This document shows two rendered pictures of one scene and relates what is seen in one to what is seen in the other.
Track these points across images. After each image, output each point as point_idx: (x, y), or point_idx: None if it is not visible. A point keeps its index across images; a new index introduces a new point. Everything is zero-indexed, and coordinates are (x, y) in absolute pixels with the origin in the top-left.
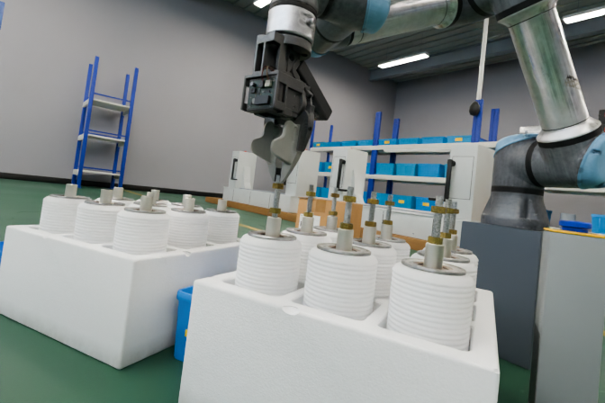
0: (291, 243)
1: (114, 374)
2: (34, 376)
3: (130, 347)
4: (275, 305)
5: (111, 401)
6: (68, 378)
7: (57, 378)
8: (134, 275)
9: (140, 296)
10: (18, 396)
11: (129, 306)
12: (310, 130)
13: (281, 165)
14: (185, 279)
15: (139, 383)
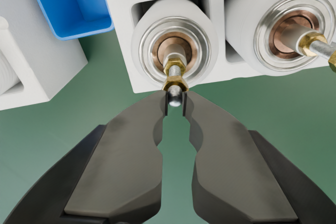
0: (214, 58)
1: (92, 66)
2: (73, 97)
3: (81, 61)
4: (222, 80)
5: (120, 79)
6: (84, 86)
7: (81, 90)
8: (56, 91)
9: (61, 73)
10: (91, 107)
11: (69, 80)
12: (317, 202)
13: (162, 100)
14: (27, 16)
15: (111, 60)
